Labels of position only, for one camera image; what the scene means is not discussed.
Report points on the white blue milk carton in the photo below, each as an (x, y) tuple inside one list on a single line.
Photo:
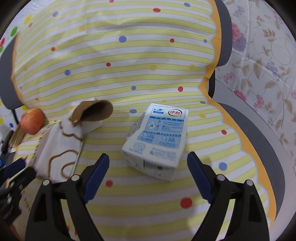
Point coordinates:
[(156, 141)]

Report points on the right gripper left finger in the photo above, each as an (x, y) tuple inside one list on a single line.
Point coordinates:
[(46, 220)]

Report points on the red apple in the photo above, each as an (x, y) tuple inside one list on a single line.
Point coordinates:
[(32, 121)]

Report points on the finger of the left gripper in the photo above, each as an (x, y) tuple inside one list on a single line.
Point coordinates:
[(22, 179), (12, 169)]

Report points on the yellow striped cloth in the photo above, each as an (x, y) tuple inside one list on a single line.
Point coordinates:
[(134, 53)]

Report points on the white brown paper bag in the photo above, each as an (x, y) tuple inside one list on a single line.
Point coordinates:
[(58, 152)]

